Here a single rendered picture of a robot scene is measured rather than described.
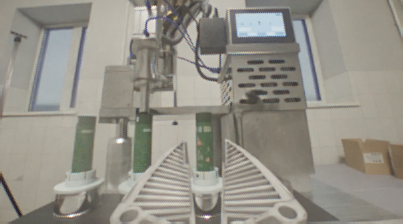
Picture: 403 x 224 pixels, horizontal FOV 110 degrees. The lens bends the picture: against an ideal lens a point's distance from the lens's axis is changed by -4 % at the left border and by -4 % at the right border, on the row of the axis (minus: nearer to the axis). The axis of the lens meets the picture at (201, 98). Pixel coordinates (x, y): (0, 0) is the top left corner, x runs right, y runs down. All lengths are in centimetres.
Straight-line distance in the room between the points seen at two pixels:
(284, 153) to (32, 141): 266
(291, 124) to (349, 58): 240
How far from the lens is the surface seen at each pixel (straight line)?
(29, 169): 274
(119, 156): 45
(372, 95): 276
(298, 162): 39
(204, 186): 27
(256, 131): 35
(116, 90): 44
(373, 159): 187
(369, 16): 332
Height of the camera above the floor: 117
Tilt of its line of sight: 11 degrees up
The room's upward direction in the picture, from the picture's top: 2 degrees counter-clockwise
